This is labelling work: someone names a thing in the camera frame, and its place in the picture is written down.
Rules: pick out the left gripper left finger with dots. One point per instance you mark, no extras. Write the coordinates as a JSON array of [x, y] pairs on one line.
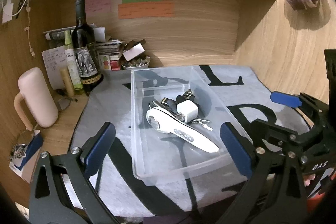
[[49, 200]]

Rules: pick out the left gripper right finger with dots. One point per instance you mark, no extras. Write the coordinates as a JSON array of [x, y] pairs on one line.
[[274, 191]]

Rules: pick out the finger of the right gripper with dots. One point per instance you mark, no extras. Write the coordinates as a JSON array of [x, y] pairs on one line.
[[287, 99], [273, 134]]

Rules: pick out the white charger plug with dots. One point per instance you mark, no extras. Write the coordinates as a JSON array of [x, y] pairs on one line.
[[188, 109]]

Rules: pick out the clear plastic storage bin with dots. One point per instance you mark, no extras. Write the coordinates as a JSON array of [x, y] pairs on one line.
[[160, 158]]

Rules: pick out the white handheld massager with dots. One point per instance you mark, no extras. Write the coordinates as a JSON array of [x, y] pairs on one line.
[[162, 121]]

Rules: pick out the orange sleeve forearm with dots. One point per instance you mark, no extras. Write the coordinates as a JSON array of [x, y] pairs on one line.
[[321, 189]]

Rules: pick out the right hand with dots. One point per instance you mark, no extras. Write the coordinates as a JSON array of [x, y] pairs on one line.
[[307, 179]]

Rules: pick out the blue object at left edge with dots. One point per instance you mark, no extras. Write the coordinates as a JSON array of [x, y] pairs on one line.
[[22, 153]]

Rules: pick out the eyeglasses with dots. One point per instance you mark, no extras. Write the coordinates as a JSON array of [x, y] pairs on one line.
[[63, 102]]

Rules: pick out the grey mat with black letters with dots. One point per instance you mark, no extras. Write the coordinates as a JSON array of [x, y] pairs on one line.
[[127, 196]]

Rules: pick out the beige cylinder stick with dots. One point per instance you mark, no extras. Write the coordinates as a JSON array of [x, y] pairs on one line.
[[67, 82]]

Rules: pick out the green white tube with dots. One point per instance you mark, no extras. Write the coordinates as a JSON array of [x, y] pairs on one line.
[[71, 61]]

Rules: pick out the dark wine bottle elephant label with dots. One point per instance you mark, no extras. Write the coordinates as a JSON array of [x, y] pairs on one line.
[[84, 43]]

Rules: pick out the white handwritten note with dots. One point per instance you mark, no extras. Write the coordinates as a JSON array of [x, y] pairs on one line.
[[55, 59]]

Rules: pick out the traffic light card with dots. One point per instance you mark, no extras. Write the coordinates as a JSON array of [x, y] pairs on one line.
[[105, 62]]

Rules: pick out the white bowl of stones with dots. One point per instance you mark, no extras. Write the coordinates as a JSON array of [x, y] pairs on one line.
[[136, 63]]

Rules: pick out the white card box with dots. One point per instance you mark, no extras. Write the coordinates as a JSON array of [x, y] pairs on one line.
[[133, 52]]

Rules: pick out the orange sticky note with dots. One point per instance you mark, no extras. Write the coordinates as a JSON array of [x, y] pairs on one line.
[[146, 9]]

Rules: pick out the pink sticky note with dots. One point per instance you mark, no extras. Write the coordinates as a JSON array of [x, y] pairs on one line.
[[95, 7]]

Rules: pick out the pink mug with handle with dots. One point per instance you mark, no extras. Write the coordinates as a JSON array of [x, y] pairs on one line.
[[34, 91]]

